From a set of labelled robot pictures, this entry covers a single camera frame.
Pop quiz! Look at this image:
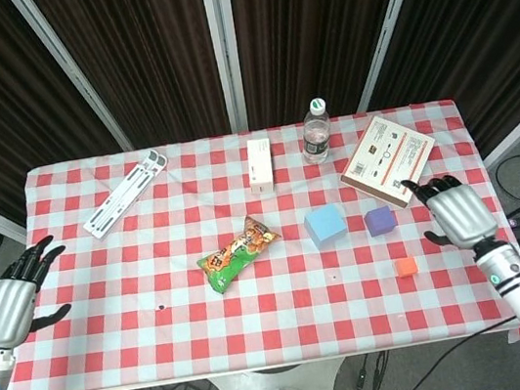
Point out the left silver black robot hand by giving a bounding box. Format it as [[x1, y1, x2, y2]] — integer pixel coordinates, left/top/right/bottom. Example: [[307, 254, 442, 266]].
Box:
[[0, 233, 81, 351]]

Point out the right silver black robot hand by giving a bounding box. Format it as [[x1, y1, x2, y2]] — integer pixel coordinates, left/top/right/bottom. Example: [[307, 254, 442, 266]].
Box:
[[399, 166, 501, 261]]

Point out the small orange cube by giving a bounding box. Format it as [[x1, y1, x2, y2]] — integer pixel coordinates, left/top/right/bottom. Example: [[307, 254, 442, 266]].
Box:
[[394, 255, 421, 279]]

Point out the purple cube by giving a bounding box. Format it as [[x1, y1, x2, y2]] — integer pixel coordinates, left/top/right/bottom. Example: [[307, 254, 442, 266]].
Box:
[[362, 204, 401, 239]]

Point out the flat white orange product box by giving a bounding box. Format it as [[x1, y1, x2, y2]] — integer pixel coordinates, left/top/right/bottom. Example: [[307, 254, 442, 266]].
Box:
[[330, 107, 446, 218]]

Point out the large light blue cube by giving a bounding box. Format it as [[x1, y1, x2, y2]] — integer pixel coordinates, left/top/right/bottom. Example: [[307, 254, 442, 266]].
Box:
[[302, 201, 351, 253]]

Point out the clear plastic water bottle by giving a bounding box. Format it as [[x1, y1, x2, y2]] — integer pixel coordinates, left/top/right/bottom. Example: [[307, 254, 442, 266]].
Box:
[[293, 96, 337, 166]]

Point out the white folding laptop stand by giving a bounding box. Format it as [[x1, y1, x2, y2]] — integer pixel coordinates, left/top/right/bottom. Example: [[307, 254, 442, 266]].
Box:
[[72, 147, 180, 242]]

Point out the small white carton box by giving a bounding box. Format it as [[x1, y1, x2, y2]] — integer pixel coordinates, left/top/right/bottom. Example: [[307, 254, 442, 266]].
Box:
[[241, 136, 280, 197]]

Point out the red white checkered tablecloth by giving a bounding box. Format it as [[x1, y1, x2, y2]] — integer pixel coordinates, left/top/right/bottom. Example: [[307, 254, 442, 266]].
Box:
[[0, 90, 520, 390]]

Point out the green orange snack bag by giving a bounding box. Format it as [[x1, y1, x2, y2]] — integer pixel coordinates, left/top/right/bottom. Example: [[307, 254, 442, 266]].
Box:
[[190, 210, 289, 298]]

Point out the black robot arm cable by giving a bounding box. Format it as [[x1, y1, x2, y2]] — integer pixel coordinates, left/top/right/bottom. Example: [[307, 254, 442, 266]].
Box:
[[378, 314, 520, 390]]

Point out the white aluminium partition post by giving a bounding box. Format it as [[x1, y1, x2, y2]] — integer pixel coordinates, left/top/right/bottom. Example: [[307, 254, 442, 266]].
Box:
[[201, 0, 252, 137], [10, 0, 135, 166], [340, 0, 454, 114]]

